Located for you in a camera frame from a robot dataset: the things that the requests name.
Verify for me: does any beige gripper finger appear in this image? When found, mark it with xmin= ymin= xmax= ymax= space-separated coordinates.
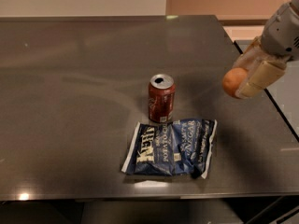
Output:
xmin=235 ymin=59 xmax=287 ymax=99
xmin=233 ymin=36 xmax=265 ymax=71

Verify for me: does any orange fruit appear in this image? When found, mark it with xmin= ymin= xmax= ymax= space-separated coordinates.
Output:
xmin=222 ymin=67 xmax=248 ymax=98

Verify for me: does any red soda can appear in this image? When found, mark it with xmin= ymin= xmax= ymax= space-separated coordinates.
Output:
xmin=149 ymin=74 xmax=176 ymax=123

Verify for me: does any blue potato chip bag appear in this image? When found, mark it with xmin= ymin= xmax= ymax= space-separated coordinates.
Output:
xmin=121 ymin=119 xmax=217 ymax=179

